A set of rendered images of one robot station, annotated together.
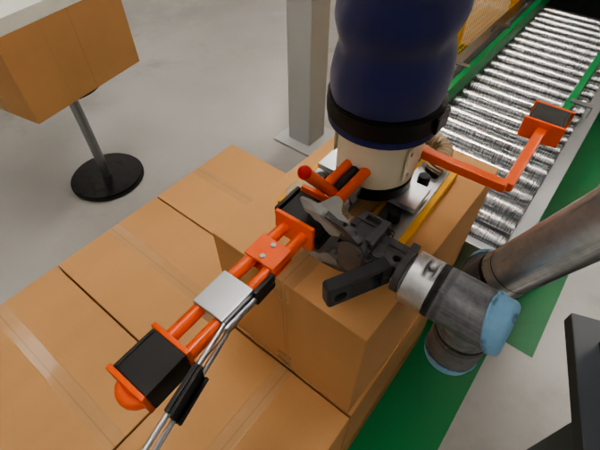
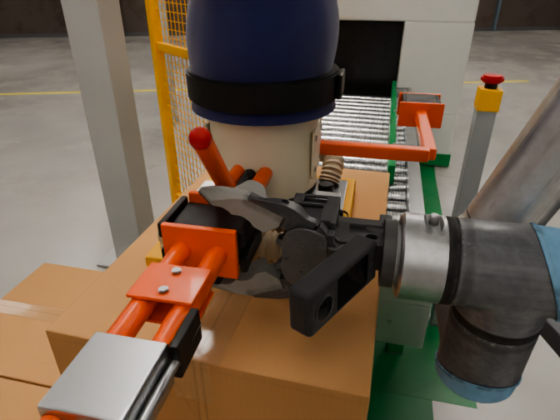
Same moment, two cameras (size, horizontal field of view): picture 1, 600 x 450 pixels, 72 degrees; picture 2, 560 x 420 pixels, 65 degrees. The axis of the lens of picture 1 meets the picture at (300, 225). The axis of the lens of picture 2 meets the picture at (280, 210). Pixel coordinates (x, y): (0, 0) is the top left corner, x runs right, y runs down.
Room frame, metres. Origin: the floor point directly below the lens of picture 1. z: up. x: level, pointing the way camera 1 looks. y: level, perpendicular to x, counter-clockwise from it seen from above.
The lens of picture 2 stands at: (0.09, 0.10, 1.34)
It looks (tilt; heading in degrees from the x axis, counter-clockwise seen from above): 29 degrees down; 335
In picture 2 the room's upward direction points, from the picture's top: straight up
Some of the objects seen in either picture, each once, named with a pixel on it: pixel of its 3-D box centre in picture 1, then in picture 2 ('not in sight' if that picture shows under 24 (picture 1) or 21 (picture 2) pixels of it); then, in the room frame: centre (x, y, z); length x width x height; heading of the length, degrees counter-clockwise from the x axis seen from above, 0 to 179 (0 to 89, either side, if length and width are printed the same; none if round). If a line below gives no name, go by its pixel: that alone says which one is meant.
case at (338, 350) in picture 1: (357, 250); (267, 317); (0.69, -0.15, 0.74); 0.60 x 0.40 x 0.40; 141
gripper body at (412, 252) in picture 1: (376, 252); (337, 242); (0.43, -0.13, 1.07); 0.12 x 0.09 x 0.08; 53
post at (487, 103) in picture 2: not in sight; (460, 221); (1.10, -1.13, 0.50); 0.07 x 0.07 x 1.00; 52
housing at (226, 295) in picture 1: (225, 302); (112, 392); (0.33, 0.12, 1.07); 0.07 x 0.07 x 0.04; 53
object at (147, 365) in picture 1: (153, 366); not in sight; (0.23, 0.20, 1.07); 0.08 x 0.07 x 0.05; 143
